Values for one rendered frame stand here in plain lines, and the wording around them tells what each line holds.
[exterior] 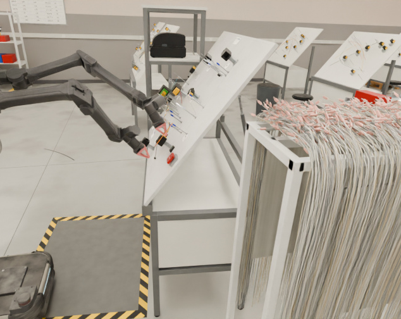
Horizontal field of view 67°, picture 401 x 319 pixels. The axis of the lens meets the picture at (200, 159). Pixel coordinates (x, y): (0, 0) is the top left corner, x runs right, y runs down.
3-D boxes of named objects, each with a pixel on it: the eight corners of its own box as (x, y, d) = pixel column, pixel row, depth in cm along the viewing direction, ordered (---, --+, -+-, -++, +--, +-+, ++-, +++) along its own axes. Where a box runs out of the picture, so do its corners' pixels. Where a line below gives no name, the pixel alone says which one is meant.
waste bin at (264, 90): (279, 119, 605) (284, 87, 579) (256, 118, 601) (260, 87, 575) (272, 112, 646) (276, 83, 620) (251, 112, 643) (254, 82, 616)
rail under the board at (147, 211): (141, 216, 163) (141, 206, 160) (148, 137, 269) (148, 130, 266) (152, 215, 164) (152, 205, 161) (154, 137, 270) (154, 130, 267)
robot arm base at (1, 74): (-3, 86, 169) (-9, 64, 164) (12, 86, 171) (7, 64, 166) (-10, 90, 161) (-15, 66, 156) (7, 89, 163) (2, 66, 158)
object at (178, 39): (150, 57, 252) (148, 32, 244) (149, 54, 273) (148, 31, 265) (186, 58, 257) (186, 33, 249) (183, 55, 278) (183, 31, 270)
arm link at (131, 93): (85, 72, 181) (81, 58, 172) (92, 67, 184) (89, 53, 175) (141, 111, 175) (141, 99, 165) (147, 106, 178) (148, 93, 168)
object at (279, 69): (281, 105, 703) (292, 28, 633) (261, 93, 807) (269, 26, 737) (308, 104, 718) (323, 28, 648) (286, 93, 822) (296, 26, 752)
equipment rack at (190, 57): (149, 210, 306) (141, 4, 228) (150, 181, 360) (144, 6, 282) (199, 208, 313) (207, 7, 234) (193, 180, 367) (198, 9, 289)
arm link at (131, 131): (109, 126, 169) (110, 141, 166) (120, 118, 161) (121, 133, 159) (128, 131, 177) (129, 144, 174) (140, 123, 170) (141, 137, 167)
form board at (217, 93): (151, 131, 267) (149, 130, 266) (225, 32, 240) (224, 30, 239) (146, 206, 161) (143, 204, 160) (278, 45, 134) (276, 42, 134)
